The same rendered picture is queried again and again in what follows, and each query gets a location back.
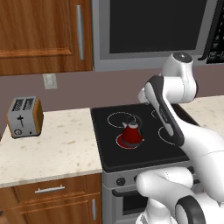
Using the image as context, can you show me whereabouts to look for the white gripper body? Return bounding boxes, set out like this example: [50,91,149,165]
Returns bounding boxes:
[137,86,151,106]

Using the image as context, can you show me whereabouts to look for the red kettle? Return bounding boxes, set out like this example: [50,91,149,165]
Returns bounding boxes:
[115,115,145,149]

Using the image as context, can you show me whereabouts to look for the black hob stove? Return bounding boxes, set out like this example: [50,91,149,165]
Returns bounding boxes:
[89,101,205,224]

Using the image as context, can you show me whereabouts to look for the silver microwave oven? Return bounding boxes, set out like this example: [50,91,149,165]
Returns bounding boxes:
[91,0,224,73]

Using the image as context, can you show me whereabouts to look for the oven door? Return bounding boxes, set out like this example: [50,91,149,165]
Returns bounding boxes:
[111,186,153,224]

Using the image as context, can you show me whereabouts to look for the silver wood-sided toaster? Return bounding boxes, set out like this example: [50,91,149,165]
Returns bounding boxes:
[5,95,45,140]

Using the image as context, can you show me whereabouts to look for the wooden drawer front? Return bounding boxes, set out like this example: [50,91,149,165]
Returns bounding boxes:
[13,174,88,203]

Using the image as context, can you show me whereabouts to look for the wooden base cupboard door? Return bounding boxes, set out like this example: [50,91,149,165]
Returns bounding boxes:
[17,193,102,224]

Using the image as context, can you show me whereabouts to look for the silver wall cupboard handle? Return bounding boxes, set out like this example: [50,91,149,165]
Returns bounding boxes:
[75,4,86,61]

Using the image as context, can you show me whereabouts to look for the black microwave handle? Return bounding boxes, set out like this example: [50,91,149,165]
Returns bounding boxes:
[197,0,224,62]

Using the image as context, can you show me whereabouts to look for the white wall outlet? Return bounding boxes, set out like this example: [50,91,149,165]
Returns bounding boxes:
[42,73,59,90]

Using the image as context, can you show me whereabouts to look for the dark oven door handle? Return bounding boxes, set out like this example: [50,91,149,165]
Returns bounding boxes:
[112,188,142,198]

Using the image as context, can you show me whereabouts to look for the silver base cupboard handle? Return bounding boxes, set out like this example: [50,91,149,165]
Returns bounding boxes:
[91,199,98,221]

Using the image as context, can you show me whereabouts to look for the wooden wall cupboard door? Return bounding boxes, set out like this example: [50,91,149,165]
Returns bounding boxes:
[0,0,94,77]

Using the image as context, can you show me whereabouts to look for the silver drawer handle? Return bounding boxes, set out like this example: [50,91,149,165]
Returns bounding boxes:
[34,185,67,195]

